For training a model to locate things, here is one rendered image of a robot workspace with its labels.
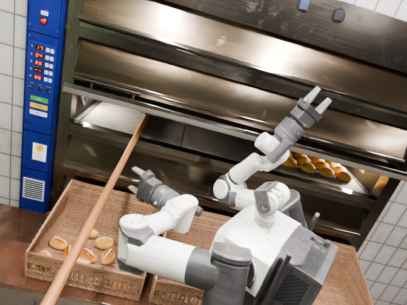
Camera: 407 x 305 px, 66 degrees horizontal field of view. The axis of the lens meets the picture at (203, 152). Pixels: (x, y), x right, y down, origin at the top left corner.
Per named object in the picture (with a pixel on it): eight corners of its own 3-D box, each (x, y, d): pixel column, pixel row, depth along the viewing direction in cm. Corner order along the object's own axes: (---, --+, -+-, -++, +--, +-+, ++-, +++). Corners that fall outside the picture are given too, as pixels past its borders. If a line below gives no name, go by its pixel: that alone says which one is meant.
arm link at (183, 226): (154, 219, 109) (179, 237, 104) (162, 193, 105) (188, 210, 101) (174, 209, 119) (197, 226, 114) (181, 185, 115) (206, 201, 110)
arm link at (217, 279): (192, 288, 80) (244, 305, 76) (179, 301, 72) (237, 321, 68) (200, 243, 81) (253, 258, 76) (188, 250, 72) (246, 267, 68)
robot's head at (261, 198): (287, 206, 88) (281, 180, 87) (277, 218, 81) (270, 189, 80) (267, 207, 91) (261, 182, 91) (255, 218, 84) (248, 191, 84)
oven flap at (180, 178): (65, 165, 177) (73, 131, 176) (355, 235, 195) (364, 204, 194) (62, 166, 173) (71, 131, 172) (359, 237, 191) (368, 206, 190)
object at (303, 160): (265, 132, 249) (268, 126, 246) (321, 147, 253) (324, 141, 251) (281, 166, 193) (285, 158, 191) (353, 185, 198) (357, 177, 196)
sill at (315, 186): (72, 126, 175) (73, 119, 173) (368, 200, 193) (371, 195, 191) (68, 129, 169) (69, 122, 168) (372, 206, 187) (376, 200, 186)
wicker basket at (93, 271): (66, 216, 190) (70, 177, 180) (156, 237, 195) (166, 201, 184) (21, 277, 146) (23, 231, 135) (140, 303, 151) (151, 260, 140)
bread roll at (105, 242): (113, 249, 173) (111, 248, 178) (114, 236, 175) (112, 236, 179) (94, 250, 169) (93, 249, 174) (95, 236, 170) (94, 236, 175)
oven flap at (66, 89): (62, 91, 146) (77, 89, 165) (409, 182, 163) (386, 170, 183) (63, 85, 145) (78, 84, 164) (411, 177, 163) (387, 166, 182)
